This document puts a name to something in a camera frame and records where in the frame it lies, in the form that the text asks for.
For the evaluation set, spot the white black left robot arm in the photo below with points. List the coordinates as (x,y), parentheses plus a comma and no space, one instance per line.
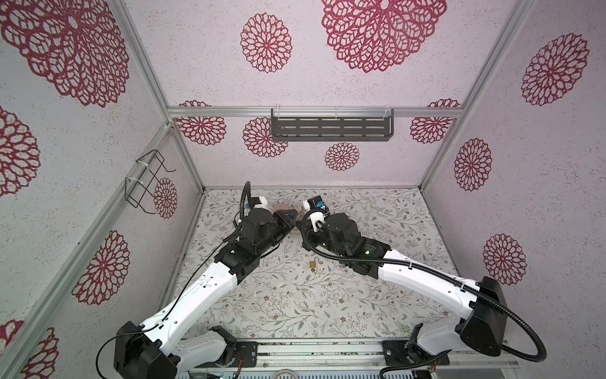
(156,348)

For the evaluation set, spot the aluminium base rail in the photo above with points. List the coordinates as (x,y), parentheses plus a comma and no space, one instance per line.
(363,358)

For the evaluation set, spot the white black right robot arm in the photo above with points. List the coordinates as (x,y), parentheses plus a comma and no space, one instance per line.
(473,323)

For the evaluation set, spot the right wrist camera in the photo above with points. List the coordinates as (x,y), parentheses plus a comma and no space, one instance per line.
(316,211)

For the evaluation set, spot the dark grey wall shelf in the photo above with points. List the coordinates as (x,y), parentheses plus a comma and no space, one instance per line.
(334,128)

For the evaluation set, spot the black wire wall rack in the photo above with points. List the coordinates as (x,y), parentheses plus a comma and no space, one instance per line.
(139,190)

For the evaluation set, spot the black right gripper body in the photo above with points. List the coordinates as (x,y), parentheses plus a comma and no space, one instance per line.
(305,225)

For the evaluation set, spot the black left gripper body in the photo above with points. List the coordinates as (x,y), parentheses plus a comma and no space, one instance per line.
(285,223)

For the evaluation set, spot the pink rectangular case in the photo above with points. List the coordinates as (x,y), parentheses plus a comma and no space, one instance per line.
(281,206)

